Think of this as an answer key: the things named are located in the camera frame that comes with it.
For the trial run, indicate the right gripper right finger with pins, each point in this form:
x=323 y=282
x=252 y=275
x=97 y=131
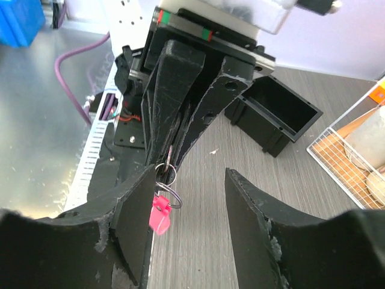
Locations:
x=277 y=246

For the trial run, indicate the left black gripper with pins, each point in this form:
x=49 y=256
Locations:
x=171 y=43

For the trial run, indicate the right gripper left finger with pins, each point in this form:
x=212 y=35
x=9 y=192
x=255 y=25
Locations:
x=104 y=243

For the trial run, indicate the silver keyring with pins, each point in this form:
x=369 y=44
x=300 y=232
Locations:
x=166 y=174

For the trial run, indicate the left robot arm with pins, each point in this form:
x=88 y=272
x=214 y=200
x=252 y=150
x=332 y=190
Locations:
x=128 y=28

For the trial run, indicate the black plastic tray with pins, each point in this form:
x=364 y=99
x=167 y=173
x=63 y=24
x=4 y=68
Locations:
x=272 y=114

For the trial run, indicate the cream lotion bottle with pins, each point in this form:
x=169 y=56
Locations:
x=375 y=185

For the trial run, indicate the white toilet paper roll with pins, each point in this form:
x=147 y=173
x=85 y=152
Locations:
x=364 y=147

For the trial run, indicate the orange plastic crate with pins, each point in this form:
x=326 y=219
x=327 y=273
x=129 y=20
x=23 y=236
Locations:
x=378 y=93

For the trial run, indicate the blue plastic bin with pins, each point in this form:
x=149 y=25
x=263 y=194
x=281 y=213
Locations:
x=21 y=20

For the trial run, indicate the white slotted cable duct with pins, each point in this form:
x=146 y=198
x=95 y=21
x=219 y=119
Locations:
x=79 y=189

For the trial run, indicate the white wire shelf rack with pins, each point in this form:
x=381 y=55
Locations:
x=328 y=151

